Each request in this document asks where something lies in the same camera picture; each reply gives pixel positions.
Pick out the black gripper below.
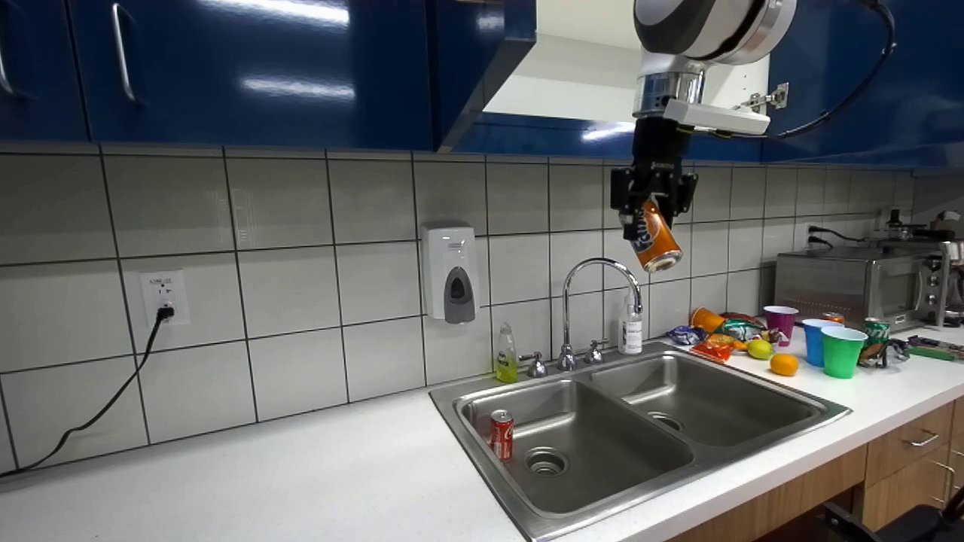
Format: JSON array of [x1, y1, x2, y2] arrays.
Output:
[[607, 115, 702, 248]]

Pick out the orange Fanta can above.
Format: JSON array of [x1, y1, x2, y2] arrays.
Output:
[[630, 196, 687, 275]]

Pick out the blue glossy cabinet door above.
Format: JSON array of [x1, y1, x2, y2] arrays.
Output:
[[64, 0, 438, 158], [0, 0, 95, 145], [431, 0, 538, 154], [766, 0, 964, 167]]

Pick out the stainless steel double sink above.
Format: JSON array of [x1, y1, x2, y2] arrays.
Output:
[[424, 342, 854, 542]]

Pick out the red soda can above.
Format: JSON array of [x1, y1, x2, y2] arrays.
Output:
[[489, 408, 518, 468]]

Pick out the wooden base cabinet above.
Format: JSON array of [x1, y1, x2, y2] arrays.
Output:
[[670, 396, 964, 542]]

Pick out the chrome gooseneck faucet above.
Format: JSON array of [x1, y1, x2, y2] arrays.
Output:
[[518, 254, 648, 380]]

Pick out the orange toy squash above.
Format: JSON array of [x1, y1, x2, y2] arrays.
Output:
[[687, 305, 730, 337]]

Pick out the clear pump soap bottle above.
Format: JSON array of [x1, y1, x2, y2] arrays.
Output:
[[613, 299, 648, 360]]

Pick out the blue snack bag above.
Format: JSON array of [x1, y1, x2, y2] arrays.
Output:
[[666, 323, 709, 349]]

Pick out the green snack bag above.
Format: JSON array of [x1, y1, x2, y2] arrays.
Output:
[[720, 314, 772, 346]]

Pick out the red-orange chip bag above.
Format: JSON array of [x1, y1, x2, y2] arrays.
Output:
[[692, 335, 747, 364]]

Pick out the purple plastic cup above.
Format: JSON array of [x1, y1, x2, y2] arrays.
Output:
[[759, 301, 804, 349]]

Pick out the green apple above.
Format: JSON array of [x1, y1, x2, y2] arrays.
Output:
[[745, 335, 780, 364]]

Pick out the stainless steel toaster oven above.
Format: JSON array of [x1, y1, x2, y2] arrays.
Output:
[[772, 234, 951, 332]]

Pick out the orange fruit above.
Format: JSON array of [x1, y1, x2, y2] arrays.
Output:
[[766, 349, 804, 384]]

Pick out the blue plastic cup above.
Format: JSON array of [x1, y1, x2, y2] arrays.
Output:
[[797, 318, 842, 370]]

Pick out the green dish soap bottle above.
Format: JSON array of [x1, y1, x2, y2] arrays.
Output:
[[489, 321, 528, 390]]

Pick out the green plastic cup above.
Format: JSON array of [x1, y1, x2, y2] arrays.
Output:
[[816, 323, 870, 384]]

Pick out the silver colourful snack wrapper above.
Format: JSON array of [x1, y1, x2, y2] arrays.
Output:
[[858, 314, 913, 370]]

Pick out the silver coffee machine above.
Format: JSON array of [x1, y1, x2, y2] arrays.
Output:
[[920, 209, 964, 332]]

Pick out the black chair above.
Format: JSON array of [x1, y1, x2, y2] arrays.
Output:
[[820, 498, 964, 542]]

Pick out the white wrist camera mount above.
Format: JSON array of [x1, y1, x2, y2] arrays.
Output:
[[654, 94, 774, 142]]

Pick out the open white-lined wall cabinet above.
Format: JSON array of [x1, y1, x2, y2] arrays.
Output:
[[478, 0, 776, 164]]

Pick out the black wall appliance cords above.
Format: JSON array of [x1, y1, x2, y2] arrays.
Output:
[[804, 221, 867, 257]]

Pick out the white wall soap dispenser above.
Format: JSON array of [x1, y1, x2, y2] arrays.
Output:
[[416, 221, 485, 329]]

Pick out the metal drawer handle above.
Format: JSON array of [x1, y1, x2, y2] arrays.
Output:
[[902, 429, 945, 453]]

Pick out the white wall power outlet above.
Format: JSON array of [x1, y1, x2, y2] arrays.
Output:
[[138, 269, 193, 332]]

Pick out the black power cord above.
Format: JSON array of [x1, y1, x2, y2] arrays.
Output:
[[0, 301, 181, 483]]

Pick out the metal cabinet door handle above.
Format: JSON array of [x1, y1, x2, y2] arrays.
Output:
[[106, 0, 142, 110]]

